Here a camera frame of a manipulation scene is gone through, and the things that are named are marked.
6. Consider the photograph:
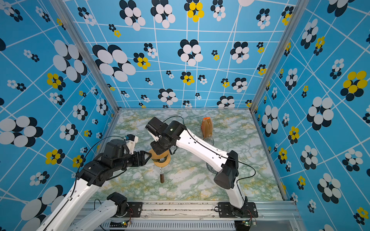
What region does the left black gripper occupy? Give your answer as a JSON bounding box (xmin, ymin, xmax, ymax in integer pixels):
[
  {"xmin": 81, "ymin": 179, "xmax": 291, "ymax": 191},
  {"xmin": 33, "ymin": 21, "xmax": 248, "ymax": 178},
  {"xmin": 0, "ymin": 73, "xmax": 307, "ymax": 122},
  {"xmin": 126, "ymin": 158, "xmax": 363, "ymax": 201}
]
[{"xmin": 114, "ymin": 149, "xmax": 153, "ymax": 172}]

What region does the wooden dripper ring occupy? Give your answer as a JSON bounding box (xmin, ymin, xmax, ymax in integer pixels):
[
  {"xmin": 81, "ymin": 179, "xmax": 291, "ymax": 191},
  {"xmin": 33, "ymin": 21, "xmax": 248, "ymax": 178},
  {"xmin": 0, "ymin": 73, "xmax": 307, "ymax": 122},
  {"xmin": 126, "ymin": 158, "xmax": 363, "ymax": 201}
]
[{"xmin": 153, "ymin": 154, "xmax": 172, "ymax": 168}]

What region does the orange coffee filter pack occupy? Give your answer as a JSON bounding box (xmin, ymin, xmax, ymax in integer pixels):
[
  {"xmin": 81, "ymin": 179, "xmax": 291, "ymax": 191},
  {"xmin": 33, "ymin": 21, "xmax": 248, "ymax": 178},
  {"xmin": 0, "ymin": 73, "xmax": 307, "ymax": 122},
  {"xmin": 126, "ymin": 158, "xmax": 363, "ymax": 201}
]
[{"xmin": 201, "ymin": 117, "xmax": 214, "ymax": 138}]

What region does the grey glass pitcher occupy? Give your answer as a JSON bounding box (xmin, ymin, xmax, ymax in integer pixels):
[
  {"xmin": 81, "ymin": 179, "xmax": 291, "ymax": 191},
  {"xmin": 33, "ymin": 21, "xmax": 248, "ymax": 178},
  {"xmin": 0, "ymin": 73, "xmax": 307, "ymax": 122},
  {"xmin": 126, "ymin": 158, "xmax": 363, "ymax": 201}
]
[{"xmin": 203, "ymin": 137, "xmax": 214, "ymax": 146}]

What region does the grey glass dripper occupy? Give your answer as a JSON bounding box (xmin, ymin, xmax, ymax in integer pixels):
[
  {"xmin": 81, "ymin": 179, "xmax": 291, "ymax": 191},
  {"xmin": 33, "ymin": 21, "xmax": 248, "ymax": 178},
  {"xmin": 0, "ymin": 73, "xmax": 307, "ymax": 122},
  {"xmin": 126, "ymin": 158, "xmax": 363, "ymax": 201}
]
[{"xmin": 206, "ymin": 163, "xmax": 219, "ymax": 176}]

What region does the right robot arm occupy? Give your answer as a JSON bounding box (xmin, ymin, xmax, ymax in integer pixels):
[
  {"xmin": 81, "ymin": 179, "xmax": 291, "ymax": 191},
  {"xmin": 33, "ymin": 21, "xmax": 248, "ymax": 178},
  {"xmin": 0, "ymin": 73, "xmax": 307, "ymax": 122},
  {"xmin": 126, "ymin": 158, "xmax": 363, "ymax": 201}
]
[{"xmin": 145, "ymin": 117, "xmax": 251, "ymax": 218}]

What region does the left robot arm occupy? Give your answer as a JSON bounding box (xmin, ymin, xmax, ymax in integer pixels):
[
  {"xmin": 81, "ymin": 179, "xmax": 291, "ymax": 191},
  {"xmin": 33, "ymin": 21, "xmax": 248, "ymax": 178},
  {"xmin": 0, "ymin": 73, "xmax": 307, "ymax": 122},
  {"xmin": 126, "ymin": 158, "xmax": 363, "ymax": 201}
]
[{"xmin": 38, "ymin": 139, "xmax": 152, "ymax": 231}]

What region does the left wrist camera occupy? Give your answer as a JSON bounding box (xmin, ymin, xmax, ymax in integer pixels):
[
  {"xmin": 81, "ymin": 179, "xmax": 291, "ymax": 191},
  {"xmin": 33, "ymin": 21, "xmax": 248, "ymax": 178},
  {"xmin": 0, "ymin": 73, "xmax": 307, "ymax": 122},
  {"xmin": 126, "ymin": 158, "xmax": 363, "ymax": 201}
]
[{"xmin": 125, "ymin": 134, "xmax": 138, "ymax": 155}]

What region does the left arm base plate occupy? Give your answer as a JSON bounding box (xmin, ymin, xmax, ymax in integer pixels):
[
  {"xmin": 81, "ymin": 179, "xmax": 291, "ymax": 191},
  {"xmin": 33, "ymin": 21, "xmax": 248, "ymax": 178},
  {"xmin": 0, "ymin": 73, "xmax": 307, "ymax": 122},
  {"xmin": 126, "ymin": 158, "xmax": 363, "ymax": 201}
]
[{"xmin": 114, "ymin": 202, "xmax": 143, "ymax": 218}]

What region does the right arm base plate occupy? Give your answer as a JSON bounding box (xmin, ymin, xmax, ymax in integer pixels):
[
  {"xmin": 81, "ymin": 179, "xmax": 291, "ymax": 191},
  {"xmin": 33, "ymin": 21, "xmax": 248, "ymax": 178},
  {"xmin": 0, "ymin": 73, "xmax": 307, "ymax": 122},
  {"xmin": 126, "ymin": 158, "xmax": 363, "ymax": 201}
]
[{"xmin": 214, "ymin": 202, "xmax": 259, "ymax": 218}]

